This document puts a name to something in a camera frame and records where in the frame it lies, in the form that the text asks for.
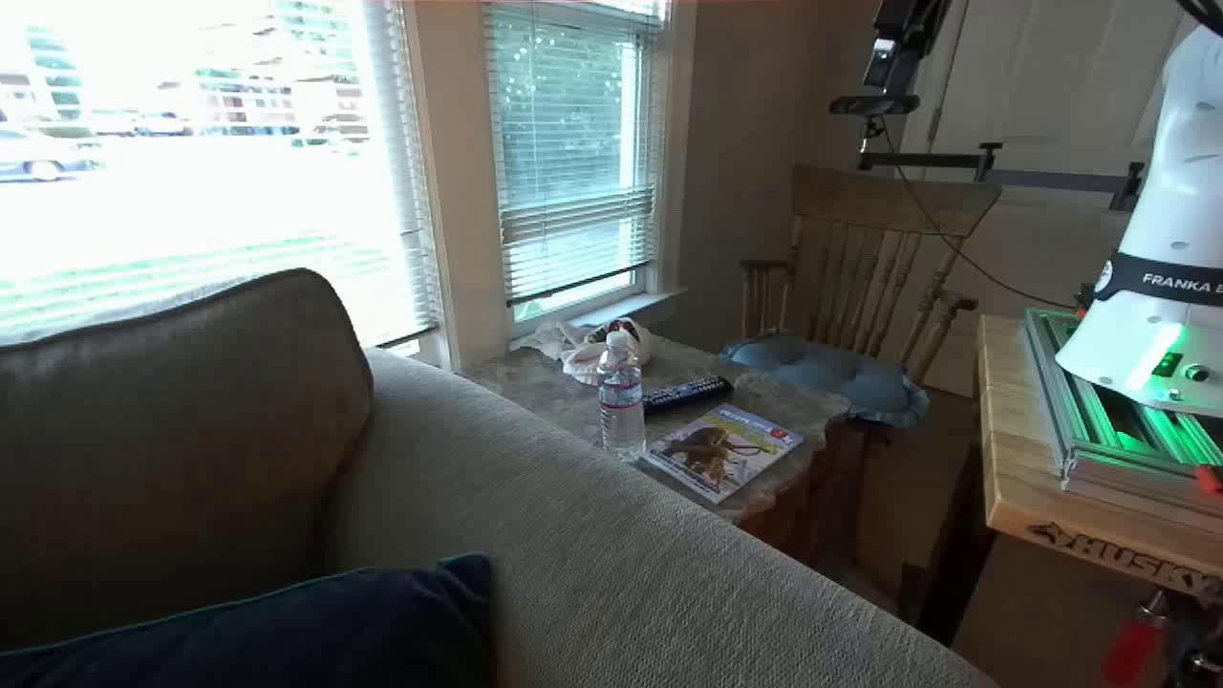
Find black remote control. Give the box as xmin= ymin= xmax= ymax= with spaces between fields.
xmin=642 ymin=374 xmax=732 ymax=414

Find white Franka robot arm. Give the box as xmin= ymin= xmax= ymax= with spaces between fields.
xmin=1053 ymin=0 xmax=1223 ymax=417

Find clear plastic water bottle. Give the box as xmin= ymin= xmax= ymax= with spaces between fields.
xmin=596 ymin=327 xmax=645 ymax=461

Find crumpled clear plastic bag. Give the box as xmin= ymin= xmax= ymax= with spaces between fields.
xmin=528 ymin=315 xmax=654 ymax=384

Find stone top side table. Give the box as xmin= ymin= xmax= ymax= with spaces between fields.
xmin=462 ymin=331 xmax=856 ymax=564

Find mammoth picture book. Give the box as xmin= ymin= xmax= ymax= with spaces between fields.
xmin=645 ymin=405 xmax=802 ymax=503

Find white window blinds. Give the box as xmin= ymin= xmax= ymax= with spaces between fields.
xmin=485 ymin=0 xmax=663 ymax=322

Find blue chair seat cushion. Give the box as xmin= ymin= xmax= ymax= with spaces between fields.
xmin=722 ymin=335 xmax=930 ymax=429

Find wooden rocking chair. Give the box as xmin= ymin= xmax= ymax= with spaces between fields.
xmin=732 ymin=166 xmax=1000 ymax=587

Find dark blue cushion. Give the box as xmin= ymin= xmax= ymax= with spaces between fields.
xmin=0 ymin=555 xmax=495 ymax=688

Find beige fabric sofa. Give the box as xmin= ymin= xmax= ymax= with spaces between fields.
xmin=0 ymin=266 xmax=988 ymax=688

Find wooden Husky workbench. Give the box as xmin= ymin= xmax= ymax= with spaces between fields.
xmin=978 ymin=315 xmax=1223 ymax=601

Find black hanging cable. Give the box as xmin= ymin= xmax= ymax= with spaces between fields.
xmin=882 ymin=117 xmax=1081 ymax=312

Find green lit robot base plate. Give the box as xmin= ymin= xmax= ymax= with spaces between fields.
xmin=1023 ymin=310 xmax=1223 ymax=500

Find red clamp handle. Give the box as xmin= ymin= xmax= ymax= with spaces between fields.
xmin=1099 ymin=591 xmax=1169 ymax=688

